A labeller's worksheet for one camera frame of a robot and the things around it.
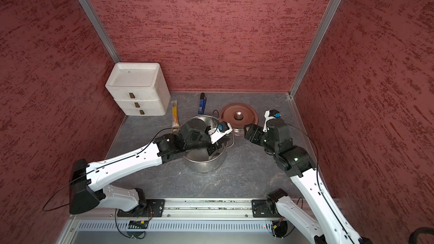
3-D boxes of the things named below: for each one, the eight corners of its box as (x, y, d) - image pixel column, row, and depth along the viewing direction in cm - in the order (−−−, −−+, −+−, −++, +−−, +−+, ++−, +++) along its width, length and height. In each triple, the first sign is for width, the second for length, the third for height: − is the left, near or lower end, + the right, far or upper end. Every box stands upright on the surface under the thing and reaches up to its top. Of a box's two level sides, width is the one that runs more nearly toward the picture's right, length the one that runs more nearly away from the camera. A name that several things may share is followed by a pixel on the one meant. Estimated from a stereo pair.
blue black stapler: (199, 114, 111) (198, 109, 107) (200, 97, 121) (200, 92, 117) (205, 114, 111) (204, 109, 107) (206, 97, 121) (206, 92, 117)
